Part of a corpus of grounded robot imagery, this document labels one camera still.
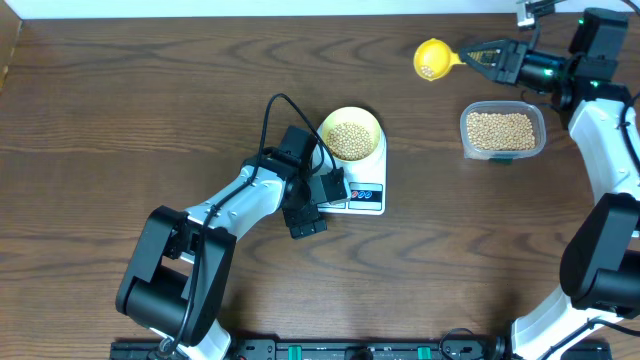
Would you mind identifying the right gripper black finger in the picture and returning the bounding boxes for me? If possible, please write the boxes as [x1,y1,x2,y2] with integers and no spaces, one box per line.
[458,39,510,63]
[465,59,502,80]

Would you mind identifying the yellow measuring cup scoop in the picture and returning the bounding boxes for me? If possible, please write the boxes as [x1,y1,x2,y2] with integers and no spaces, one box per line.
[413,38,470,81]

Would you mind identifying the yellow bowl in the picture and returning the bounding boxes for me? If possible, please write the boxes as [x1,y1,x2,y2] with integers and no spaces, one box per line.
[319,107,382,162]

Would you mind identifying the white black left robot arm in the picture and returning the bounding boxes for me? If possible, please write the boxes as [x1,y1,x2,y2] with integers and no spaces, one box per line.
[115,126,350,359]

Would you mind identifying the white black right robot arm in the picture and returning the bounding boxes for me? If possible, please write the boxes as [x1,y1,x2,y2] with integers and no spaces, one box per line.
[458,7,639,359]

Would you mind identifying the white digital kitchen scale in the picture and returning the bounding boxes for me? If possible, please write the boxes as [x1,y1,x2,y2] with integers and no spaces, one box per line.
[319,133,387,215]

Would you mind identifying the soybeans in yellow bowl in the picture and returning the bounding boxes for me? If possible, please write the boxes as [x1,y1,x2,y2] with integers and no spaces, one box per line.
[325,122,374,161]

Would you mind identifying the clear plastic container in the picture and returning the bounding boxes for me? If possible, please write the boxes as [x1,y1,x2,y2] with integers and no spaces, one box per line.
[460,101,546,161]

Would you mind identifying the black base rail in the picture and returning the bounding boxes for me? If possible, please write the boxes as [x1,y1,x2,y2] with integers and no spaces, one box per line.
[109,337,614,360]

